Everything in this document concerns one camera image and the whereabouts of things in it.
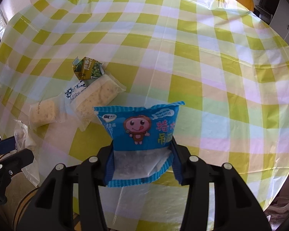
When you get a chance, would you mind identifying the blue cartoon snack packet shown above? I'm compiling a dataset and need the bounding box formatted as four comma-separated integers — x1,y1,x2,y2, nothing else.
94,101,185,187

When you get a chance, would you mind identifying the clear white nut packet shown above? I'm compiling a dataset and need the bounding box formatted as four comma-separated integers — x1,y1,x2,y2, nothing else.
14,120,40,187

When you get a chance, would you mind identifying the striped sofa cushion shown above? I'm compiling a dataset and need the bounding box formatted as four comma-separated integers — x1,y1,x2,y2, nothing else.
0,172,38,230

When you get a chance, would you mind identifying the clear packet beige cake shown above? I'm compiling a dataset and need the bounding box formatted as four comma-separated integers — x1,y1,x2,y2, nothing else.
65,74,126,131

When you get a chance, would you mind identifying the small olive green packet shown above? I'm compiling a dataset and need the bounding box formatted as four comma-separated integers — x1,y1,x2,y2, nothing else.
72,57,105,80

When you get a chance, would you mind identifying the green yellow checkered tablecloth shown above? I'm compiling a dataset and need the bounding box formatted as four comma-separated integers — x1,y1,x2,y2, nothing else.
0,0,289,231

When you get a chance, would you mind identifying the white cabinet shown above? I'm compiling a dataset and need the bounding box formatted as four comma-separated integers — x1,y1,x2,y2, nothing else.
269,0,289,45

